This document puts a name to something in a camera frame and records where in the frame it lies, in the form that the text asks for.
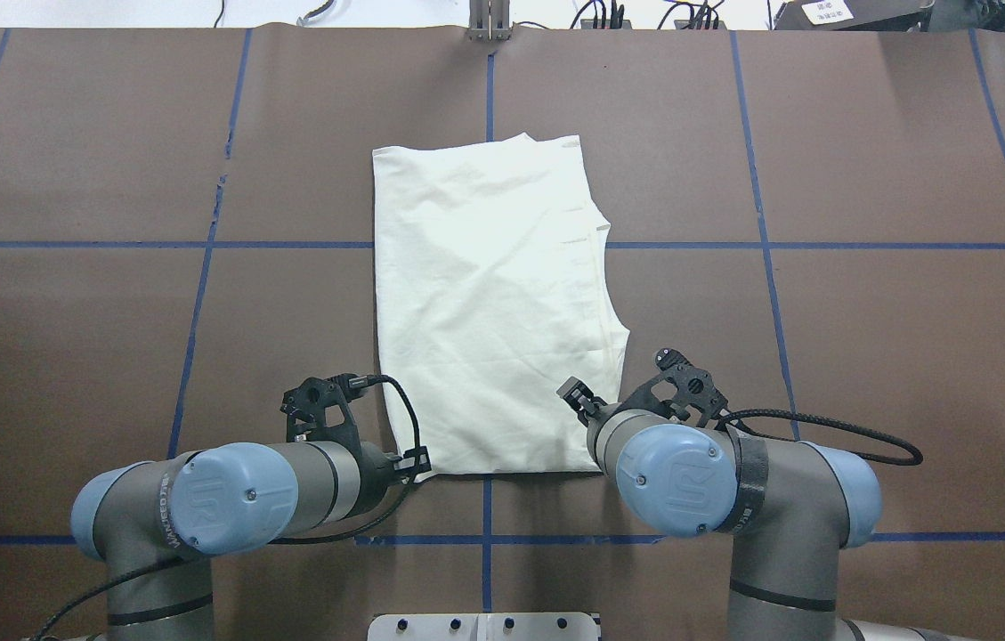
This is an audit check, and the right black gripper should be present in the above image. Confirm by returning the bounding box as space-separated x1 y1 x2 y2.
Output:
555 377 645 446

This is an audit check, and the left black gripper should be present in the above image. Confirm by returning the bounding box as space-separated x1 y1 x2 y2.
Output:
351 441 432 516

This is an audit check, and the cream long-sleeve cat shirt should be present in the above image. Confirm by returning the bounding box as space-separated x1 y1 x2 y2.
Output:
372 134 629 475

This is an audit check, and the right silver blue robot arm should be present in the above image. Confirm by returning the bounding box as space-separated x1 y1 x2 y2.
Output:
558 362 946 640

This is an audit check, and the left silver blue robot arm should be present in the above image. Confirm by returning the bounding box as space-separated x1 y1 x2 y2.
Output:
70 441 430 640

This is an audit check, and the near grey orange USB hub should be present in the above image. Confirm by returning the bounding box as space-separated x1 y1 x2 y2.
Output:
570 1 631 31

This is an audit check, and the grey orange usb hub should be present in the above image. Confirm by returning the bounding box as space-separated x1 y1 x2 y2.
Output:
656 1 726 31
570 1 631 31

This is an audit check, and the far grey orange USB hub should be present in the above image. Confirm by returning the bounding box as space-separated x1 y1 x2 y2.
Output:
656 1 726 31

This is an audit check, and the black box with white label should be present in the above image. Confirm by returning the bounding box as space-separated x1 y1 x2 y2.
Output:
772 1 935 32

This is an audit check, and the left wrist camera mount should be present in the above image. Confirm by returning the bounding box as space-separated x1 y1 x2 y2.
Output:
280 373 379 450

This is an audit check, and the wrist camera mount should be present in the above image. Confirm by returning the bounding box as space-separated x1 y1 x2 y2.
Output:
280 373 379 450
619 346 727 427

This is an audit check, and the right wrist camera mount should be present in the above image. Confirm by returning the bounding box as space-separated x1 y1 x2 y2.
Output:
619 346 727 427

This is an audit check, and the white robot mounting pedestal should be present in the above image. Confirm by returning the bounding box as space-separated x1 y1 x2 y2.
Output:
367 612 603 640

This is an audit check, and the aluminium frame post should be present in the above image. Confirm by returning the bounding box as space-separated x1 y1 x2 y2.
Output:
466 0 513 42

